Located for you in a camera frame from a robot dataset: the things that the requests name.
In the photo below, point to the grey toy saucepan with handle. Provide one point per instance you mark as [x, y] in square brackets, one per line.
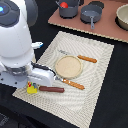
[91, 14]

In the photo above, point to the yellow toy butter box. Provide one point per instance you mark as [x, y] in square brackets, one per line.
[31, 88]

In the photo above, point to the brown toy sausage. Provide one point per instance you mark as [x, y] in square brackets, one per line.
[51, 89]

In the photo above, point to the fork with wooden handle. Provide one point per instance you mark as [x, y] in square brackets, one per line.
[71, 83]

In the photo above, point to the beige woven placemat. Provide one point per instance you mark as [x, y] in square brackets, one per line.
[73, 105]

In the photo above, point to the red toy tomato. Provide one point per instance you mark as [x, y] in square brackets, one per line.
[64, 5]

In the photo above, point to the round wooden plate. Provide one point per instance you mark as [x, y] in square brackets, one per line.
[68, 66]

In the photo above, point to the beige bowl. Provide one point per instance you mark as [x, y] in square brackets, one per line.
[122, 14]

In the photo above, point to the knife with wooden handle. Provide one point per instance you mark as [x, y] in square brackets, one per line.
[80, 56]

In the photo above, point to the black stove burner disc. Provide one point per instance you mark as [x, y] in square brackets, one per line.
[97, 3]

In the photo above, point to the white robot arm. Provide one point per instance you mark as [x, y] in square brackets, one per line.
[16, 51]

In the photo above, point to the brown toy stove board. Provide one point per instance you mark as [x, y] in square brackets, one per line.
[105, 27]

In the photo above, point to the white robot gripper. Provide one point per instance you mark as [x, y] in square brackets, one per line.
[33, 72]

